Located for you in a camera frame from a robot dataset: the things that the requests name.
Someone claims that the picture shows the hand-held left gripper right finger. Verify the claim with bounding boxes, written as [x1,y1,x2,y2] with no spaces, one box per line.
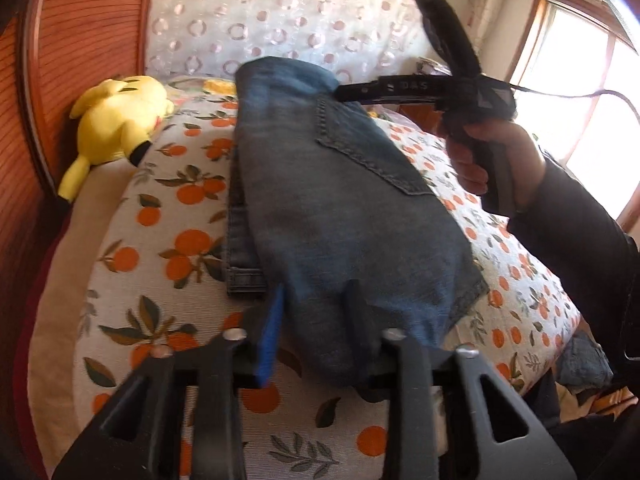
[342,280,578,480]

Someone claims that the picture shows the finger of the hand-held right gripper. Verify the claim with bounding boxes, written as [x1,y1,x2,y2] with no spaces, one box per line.
[334,81,380,107]

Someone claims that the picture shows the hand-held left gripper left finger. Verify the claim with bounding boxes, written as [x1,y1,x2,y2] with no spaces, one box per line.
[52,282,287,480]

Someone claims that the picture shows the blue denim pants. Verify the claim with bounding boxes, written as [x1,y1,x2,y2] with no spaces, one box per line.
[223,56,490,388]

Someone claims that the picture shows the person's right forearm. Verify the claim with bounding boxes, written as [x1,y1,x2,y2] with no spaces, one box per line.
[505,157,640,311]

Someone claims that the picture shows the person's right hand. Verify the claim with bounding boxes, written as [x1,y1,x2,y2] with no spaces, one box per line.
[445,119,547,211]

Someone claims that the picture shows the pale patterned window curtain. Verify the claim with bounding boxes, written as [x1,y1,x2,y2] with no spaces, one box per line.
[467,0,511,56]

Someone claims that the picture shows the sheer circle pattern curtain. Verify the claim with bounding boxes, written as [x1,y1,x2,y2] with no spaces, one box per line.
[145,0,476,83]

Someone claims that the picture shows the orange fruit print bed sheet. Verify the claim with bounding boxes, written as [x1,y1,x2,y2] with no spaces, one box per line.
[27,105,583,480]

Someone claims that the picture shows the pink floral blanket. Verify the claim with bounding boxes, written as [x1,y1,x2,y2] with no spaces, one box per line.
[167,74,238,97]

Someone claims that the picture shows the blue-grey cloth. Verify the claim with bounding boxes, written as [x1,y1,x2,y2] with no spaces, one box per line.
[557,330,614,392]

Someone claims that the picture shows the yellow plush toy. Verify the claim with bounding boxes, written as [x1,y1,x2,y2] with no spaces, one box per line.
[57,75,176,203]

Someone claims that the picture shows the wooden headboard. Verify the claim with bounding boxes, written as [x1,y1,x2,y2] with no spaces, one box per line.
[0,0,161,461]

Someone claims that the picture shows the wooden frame window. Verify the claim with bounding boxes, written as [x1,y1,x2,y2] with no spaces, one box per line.
[510,0,640,241]

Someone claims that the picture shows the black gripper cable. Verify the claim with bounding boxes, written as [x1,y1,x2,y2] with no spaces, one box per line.
[510,86,640,127]

